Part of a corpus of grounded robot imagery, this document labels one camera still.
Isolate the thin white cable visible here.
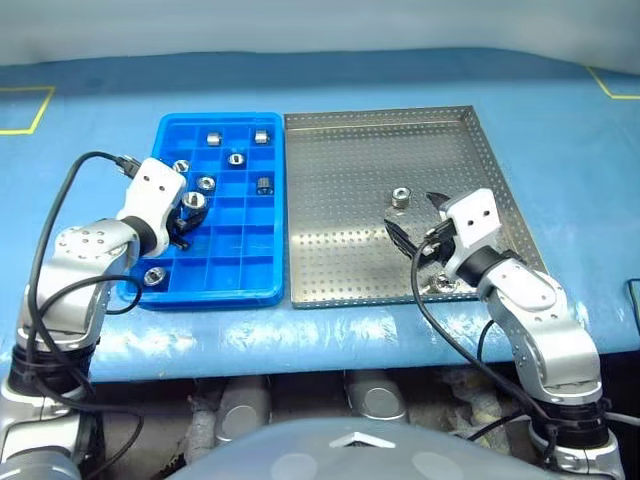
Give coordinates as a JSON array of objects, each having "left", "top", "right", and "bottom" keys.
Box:
[{"left": 602, "top": 410, "right": 640, "bottom": 427}]

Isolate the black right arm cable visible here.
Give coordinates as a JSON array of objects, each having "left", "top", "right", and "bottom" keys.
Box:
[{"left": 410, "top": 233, "right": 559, "bottom": 467}]

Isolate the yellow tape square outline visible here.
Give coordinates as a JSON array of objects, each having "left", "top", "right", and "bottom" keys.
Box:
[
  {"left": 586, "top": 65, "right": 640, "bottom": 101},
  {"left": 0, "top": 85, "right": 57, "bottom": 137}
]

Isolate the grey robot torso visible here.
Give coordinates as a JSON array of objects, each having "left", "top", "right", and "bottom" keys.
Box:
[{"left": 167, "top": 417, "right": 552, "bottom": 480}]

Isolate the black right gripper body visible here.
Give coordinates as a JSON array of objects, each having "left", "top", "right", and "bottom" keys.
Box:
[{"left": 419, "top": 219, "right": 459, "bottom": 267}]

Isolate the grey rounded cylinder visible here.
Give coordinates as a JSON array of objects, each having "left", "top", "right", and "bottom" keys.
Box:
[
  {"left": 213, "top": 375, "right": 272, "bottom": 444},
  {"left": 343, "top": 370, "right": 410, "bottom": 422}
]

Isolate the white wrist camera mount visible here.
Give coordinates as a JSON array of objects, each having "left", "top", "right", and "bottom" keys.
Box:
[
  {"left": 442, "top": 188, "right": 503, "bottom": 281},
  {"left": 116, "top": 157, "right": 187, "bottom": 259}
]

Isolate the perforated steel tray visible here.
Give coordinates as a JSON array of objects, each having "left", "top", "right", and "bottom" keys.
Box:
[{"left": 282, "top": 104, "right": 552, "bottom": 310}]

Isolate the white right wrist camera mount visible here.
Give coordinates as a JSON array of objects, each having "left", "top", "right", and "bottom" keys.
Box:
[{"left": 442, "top": 188, "right": 503, "bottom": 281}]

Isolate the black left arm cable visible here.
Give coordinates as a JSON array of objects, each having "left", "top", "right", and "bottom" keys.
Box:
[{"left": 22, "top": 151, "right": 147, "bottom": 471}]

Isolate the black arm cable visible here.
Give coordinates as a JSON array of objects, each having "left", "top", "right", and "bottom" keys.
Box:
[
  {"left": 410, "top": 233, "right": 559, "bottom": 467},
  {"left": 22, "top": 151, "right": 147, "bottom": 471}
]

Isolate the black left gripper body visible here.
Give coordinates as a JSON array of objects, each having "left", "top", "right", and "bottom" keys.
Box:
[{"left": 164, "top": 199, "right": 189, "bottom": 242}]

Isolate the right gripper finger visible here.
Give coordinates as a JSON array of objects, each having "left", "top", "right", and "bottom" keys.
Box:
[
  {"left": 383, "top": 217, "right": 426, "bottom": 259},
  {"left": 424, "top": 190, "right": 452, "bottom": 218}
]

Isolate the dark object with teal edge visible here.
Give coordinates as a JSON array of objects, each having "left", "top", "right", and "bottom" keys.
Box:
[{"left": 627, "top": 277, "right": 640, "bottom": 331}]

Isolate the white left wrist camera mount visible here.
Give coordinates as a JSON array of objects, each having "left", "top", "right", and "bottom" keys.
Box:
[{"left": 116, "top": 157, "right": 187, "bottom": 259}]

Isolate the blue plastic compartment tray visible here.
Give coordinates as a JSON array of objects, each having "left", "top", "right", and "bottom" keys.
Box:
[{"left": 117, "top": 111, "right": 285, "bottom": 312}]

